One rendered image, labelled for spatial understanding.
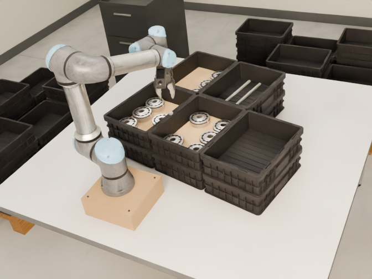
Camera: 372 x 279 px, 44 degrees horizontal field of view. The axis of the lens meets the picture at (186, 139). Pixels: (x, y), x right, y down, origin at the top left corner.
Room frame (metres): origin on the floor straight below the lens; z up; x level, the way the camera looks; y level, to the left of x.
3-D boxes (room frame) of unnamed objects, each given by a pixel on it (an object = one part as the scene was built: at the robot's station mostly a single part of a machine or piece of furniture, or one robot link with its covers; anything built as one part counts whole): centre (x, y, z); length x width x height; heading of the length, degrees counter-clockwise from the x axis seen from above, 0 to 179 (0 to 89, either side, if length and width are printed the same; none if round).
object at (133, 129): (2.00, 0.16, 0.92); 0.40 x 0.30 x 0.02; 138
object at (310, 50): (2.95, -0.87, 0.37); 0.40 x 0.30 x 0.45; 58
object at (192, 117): (1.93, -0.08, 0.86); 0.10 x 0.10 x 0.01
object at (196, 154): (1.80, -0.07, 0.92); 0.40 x 0.30 x 0.02; 138
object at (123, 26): (3.85, 0.22, 0.45); 0.62 x 0.45 x 0.90; 148
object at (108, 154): (1.57, 0.33, 0.97); 0.13 x 0.12 x 0.14; 43
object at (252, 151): (1.60, -0.29, 0.87); 0.40 x 0.30 x 0.11; 138
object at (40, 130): (2.73, 0.97, 0.31); 0.40 x 0.30 x 0.34; 148
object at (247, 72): (2.10, -0.33, 0.87); 0.40 x 0.30 x 0.11; 138
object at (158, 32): (1.97, 0.07, 1.29); 0.09 x 0.08 x 0.11; 133
